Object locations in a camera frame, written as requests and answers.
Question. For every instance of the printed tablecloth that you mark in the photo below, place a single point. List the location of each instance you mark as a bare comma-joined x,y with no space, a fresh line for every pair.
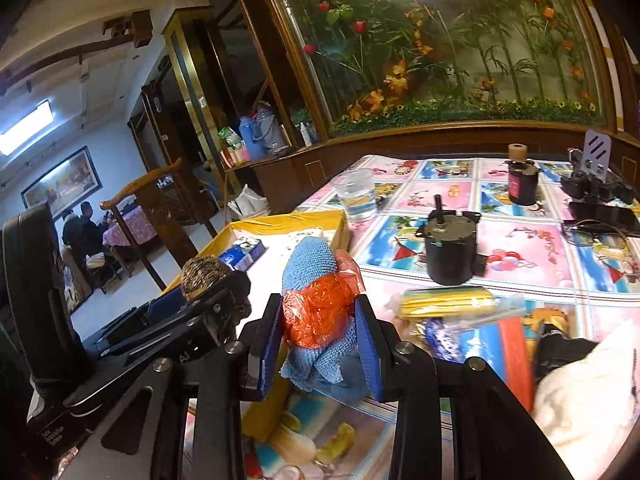
525,255

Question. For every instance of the wooden chair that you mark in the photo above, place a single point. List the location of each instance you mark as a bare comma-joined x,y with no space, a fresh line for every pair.
150,215

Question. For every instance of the pink container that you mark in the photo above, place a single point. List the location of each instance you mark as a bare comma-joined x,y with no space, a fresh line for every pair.
237,155

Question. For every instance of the black cloth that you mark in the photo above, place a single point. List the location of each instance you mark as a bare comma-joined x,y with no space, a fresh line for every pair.
565,352

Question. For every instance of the blue white wrapped scrubber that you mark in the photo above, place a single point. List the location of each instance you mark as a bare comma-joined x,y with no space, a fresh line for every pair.
442,340

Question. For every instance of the yellow cardboard box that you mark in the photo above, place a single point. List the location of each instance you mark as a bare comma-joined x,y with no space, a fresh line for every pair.
280,222

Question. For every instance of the steel wool scrubber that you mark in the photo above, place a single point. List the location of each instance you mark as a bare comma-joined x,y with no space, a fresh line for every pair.
200,272

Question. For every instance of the gold framed glass cabinet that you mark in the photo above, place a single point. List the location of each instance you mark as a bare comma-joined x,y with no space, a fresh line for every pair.
192,85

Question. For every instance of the framed wall painting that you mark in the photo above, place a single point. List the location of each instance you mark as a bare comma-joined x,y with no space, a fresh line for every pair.
62,182

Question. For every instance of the wooden counter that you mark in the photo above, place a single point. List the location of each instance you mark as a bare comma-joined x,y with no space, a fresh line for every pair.
300,170

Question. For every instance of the clear plastic cup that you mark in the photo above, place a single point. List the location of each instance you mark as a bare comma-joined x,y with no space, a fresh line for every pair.
356,195

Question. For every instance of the grey thermos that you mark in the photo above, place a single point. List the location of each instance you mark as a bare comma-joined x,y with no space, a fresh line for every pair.
270,127

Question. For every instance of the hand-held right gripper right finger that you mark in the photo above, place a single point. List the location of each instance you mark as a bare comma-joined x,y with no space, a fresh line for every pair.
371,360

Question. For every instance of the black device with striped card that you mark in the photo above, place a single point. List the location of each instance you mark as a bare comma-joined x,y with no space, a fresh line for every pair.
597,152

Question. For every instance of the black phone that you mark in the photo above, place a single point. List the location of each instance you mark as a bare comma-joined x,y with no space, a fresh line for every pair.
605,217

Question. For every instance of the white spray bottle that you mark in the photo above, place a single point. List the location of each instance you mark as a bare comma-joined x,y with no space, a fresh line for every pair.
305,136

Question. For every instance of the blue thermos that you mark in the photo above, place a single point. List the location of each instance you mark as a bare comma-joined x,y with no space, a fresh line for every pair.
247,137

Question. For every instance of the white towel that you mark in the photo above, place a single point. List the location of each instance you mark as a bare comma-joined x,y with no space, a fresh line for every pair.
585,400

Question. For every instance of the artificial flower glass display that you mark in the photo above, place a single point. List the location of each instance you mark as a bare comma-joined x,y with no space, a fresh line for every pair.
450,50

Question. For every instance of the black cylindrical motor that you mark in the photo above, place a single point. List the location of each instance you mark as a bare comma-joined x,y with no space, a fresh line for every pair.
447,255

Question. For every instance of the blue tissue packet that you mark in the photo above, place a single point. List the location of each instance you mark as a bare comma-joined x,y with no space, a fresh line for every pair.
240,257

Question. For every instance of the white bucket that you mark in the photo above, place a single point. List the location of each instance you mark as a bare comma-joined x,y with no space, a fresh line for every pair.
250,202

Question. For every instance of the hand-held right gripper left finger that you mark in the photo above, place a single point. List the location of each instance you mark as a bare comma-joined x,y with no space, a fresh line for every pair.
267,355

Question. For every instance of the dark bottle with cork lid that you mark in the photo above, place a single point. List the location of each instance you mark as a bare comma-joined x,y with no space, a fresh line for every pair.
522,182

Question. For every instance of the orange plastic bag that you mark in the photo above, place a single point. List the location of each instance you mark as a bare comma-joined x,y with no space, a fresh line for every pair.
320,310

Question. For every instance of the blue microfiber cloth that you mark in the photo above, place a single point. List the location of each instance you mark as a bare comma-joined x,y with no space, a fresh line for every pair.
310,265

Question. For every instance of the table with pink cloth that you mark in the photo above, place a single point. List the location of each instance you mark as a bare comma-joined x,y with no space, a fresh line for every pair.
132,227

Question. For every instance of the yellow wrapped packet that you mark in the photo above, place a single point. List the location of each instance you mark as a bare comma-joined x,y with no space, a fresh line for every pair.
445,302

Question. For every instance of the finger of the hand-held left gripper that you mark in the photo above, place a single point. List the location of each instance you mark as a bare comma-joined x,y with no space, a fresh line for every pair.
165,305
220,305

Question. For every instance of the eyeglasses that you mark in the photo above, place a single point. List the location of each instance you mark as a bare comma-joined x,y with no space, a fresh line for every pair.
600,242

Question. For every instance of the green packet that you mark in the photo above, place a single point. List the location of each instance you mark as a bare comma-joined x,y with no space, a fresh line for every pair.
230,137

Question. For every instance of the ceiling light panel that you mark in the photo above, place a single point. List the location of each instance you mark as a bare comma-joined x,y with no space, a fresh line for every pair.
25,127

